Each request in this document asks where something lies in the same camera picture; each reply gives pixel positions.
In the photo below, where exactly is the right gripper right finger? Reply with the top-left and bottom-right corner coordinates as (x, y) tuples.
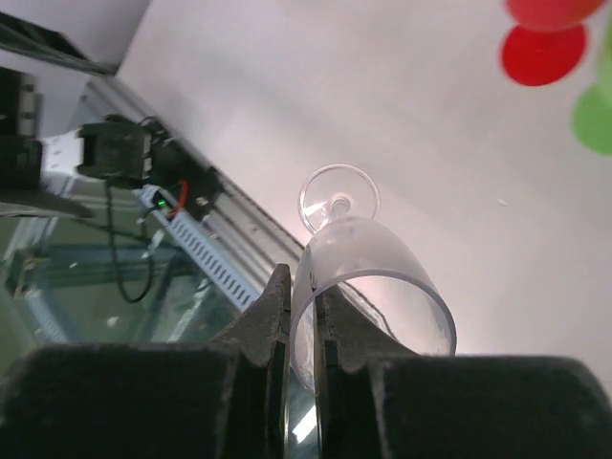
(315, 288), (611, 458)

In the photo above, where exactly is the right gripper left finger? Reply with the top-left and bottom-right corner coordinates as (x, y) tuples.
(1, 264), (292, 458)

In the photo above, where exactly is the clear wine glass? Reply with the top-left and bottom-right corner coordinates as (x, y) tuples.
(290, 163), (457, 391)

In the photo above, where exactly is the green plastic wine glass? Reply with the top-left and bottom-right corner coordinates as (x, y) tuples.
(572, 29), (611, 156)

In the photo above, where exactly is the red plastic wine glass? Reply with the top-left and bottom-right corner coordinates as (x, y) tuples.
(499, 0), (605, 87)

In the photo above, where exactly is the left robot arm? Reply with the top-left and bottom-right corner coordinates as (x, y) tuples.
(1, 68), (93, 218)

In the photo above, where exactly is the blue slotted cable duct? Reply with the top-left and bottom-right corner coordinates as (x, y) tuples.
(134, 185), (262, 312)

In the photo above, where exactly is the aluminium mounting rail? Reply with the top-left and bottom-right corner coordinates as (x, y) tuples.
(81, 77), (303, 291)

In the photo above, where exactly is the left black base bracket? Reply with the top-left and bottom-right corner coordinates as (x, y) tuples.
(76, 115), (225, 220)

